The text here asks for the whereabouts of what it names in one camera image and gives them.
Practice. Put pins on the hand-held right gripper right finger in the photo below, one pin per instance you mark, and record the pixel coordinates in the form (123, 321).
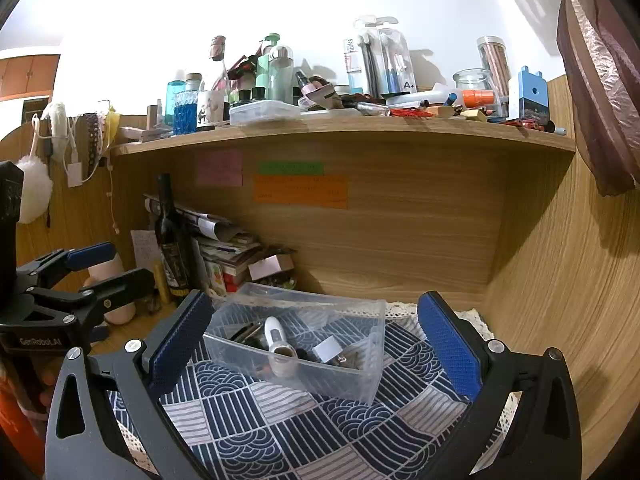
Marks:
(450, 345)

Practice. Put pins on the pink cosmetic tube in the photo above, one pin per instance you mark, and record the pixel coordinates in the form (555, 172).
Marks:
(320, 92)

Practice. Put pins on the mauve striped curtain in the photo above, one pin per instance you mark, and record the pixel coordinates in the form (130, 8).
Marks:
(600, 85)

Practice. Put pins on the orange marker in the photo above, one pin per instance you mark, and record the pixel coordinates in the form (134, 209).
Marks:
(477, 98)

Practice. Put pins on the green sticky note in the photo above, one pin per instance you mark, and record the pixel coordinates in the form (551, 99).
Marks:
(291, 168)

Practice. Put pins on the black patterned headband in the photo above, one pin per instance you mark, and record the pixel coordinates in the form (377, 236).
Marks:
(92, 140)

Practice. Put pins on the white tag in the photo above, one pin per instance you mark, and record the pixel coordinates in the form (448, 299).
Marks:
(74, 175)

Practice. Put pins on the toothbrush package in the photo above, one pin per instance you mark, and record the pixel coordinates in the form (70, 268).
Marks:
(385, 60)

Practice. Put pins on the blue pencil sharpener box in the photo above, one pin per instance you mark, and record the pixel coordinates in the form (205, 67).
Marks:
(529, 95)

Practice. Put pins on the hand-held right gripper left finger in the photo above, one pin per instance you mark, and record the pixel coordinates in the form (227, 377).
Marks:
(182, 345)

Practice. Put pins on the stack of books and papers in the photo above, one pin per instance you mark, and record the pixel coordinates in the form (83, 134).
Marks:
(230, 260)

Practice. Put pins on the rolled magazine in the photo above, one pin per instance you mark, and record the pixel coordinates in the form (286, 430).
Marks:
(210, 222)

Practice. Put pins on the blue patterned table cloth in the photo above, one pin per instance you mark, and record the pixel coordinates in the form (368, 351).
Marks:
(300, 435)

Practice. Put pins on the white handheld thermometer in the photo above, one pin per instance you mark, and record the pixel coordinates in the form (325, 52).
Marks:
(280, 355)

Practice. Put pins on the wooden cabinet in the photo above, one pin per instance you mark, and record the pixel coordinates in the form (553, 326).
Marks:
(30, 75)

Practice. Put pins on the wooden shelf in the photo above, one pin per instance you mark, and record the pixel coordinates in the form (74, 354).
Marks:
(350, 135)

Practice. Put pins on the blue mouthwash bottle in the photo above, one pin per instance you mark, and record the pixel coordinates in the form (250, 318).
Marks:
(175, 95)

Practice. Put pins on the glass bottle with white label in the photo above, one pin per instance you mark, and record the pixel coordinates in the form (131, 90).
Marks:
(210, 107)

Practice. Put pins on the clear tube of pencils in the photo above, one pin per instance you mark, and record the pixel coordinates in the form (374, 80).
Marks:
(494, 62)

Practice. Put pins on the white bath puff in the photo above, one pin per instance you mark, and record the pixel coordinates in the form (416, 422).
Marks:
(35, 190)

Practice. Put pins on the person's left hand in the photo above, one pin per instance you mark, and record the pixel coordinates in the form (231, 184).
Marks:
(46, 385)

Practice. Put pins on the white plastic cap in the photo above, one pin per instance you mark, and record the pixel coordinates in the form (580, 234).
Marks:
(327, 350)

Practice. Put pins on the clear bottle with metal cap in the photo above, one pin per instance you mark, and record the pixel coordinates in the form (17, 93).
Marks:
(281, 77)

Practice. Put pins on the small white cardboard box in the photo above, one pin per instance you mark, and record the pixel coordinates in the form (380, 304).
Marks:
(270, 266)

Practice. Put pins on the yellow headband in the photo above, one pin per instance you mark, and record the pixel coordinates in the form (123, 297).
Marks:
(111, 127)

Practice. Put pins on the blue crystal bottle with cork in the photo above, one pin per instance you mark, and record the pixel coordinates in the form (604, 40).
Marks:
(186, 112)

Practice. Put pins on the yellow tube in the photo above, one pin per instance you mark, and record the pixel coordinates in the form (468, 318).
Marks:
(161, 282)

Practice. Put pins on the pink rounded cylinder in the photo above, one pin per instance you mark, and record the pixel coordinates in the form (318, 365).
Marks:
(112, 270)

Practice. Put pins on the green pump bottle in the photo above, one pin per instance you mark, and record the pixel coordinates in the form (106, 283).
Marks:
(265, 70)

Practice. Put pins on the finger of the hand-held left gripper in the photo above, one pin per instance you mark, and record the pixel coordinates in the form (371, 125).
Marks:
(90, 255)
(120, 285)

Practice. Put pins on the pink sticky note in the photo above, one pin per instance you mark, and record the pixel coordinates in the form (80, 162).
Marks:
(219, 167)

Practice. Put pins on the dark wine bottle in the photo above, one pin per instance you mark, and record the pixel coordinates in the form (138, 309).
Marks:
(170, 250)

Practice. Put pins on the glass jar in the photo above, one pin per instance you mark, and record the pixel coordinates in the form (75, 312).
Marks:
(472, 82)

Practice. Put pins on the clear lidded container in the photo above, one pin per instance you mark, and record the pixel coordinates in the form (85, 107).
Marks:
(265, 112)

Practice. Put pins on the orange sticky note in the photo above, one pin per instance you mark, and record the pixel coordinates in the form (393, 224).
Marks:
(300, 191)

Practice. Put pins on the handwritten paper note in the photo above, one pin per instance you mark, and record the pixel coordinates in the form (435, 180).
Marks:
(144, 255)

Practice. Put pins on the white mesh cloth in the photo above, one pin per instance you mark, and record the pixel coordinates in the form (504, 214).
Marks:
(57, 125)

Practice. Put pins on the clear plastic storage box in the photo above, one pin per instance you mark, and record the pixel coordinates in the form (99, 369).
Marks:
(345, 320)

